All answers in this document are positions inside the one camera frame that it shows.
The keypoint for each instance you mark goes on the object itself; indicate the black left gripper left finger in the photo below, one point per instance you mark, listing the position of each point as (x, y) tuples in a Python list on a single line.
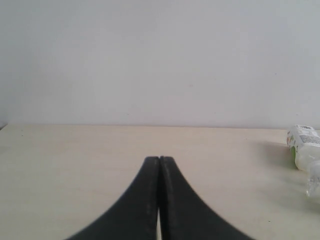
[(134, 215)]

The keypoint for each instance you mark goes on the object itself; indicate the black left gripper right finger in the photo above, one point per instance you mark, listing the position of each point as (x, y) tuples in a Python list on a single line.
[(183, 214)]

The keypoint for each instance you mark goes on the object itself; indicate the milky white drink bottle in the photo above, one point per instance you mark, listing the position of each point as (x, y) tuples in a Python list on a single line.
[(304, 144)]

